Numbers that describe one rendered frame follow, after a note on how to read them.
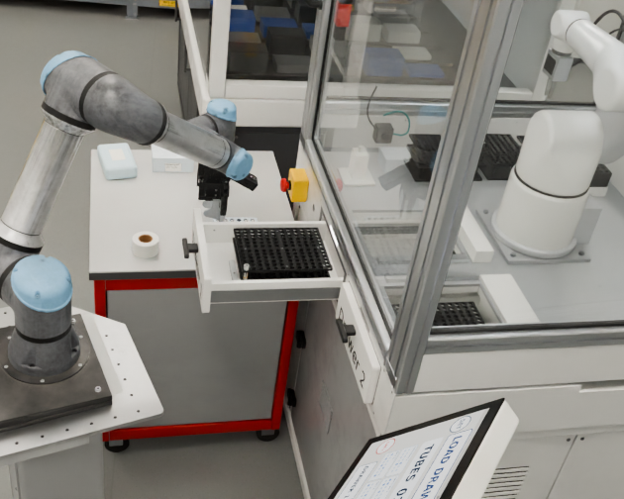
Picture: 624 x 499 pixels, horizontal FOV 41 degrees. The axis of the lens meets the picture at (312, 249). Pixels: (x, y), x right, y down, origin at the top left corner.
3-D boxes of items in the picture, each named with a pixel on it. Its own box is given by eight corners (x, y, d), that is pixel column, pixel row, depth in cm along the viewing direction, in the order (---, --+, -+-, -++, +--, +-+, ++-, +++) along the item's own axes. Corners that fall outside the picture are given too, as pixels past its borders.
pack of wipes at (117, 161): (138, 178, 250) (138, 165, 248) (106, 181, 247) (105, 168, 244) (128, 153, 261) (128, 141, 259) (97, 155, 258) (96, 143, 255)
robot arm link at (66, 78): (-9, 307, 172) (97, 66, 161) (-50, 270, 178) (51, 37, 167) (36, 306, 182) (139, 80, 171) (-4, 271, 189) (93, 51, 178)
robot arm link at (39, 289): (36, 348, 170) (34, 298, 162) (-3, 313, 176) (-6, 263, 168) (84, 322, 178) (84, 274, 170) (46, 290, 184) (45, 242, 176)
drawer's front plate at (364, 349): (364, 405, 179) (372, 368, 173) (335, 316, 202) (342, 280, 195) (371, 404, 180) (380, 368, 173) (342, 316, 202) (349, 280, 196)
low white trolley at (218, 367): (96, 463, 257) (88, 271, 213) (97, 329, 305) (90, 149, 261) (280, 449, 271) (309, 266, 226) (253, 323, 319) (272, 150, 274)
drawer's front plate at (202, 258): (201, 314, 196) (204, 277, 190) (191, 241, 219) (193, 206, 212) (209, 314, 197) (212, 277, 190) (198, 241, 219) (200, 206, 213)
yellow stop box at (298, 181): (288, 202, 236) (291, 181, 232) (284, 188, 241) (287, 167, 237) (306, 202, 237) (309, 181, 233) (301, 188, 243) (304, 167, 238)
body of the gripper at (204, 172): (196, 187, 226) (198, 149, 219) (228, 187, 228) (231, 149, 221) (198, 202, 220) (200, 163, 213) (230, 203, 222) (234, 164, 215)
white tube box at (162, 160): (152, 172, 254) (152, 157, 251) (151, 157, 261) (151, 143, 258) (193, 172, 257) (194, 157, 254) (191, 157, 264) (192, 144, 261)
